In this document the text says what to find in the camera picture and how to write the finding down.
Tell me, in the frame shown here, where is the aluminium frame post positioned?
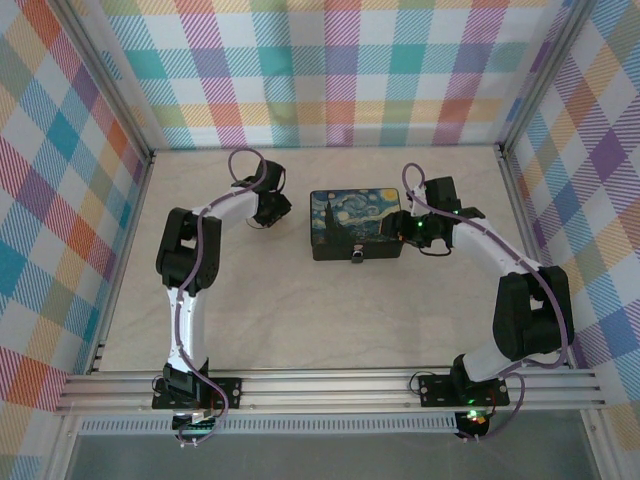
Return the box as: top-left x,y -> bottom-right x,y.
498,0 -> 597,157
51,0 -> 158,167

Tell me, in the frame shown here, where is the long aluminium mounting rail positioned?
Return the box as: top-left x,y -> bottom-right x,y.
53,368 -> 609,415

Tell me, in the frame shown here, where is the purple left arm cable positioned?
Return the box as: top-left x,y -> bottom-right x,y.
172,148 -> 269,449

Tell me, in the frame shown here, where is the starry night painted box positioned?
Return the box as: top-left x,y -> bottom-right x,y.
309,187 -> 406,263

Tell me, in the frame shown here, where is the black controller board with LED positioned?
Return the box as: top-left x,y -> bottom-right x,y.
456,407 -> 490,437
171,409 -> 222,437

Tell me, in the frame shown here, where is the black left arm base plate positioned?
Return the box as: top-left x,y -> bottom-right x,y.
151,375 -> 244,412

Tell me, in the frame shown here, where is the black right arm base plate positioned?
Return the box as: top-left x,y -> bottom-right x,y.
416,371 -> 512,408

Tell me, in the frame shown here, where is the grey slotted cable duct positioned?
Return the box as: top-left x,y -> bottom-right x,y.
78,416 -> 460,436

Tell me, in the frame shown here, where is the aluminium side floor rail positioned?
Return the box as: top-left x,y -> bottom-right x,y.
85,149 -> 158,376
498,144 -> 582,372

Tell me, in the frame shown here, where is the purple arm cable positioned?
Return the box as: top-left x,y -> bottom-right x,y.
402,162 -> 576,444
172,148 -> 269,449

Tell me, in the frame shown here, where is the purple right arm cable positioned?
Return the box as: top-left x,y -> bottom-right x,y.
402,162 -> 576,444

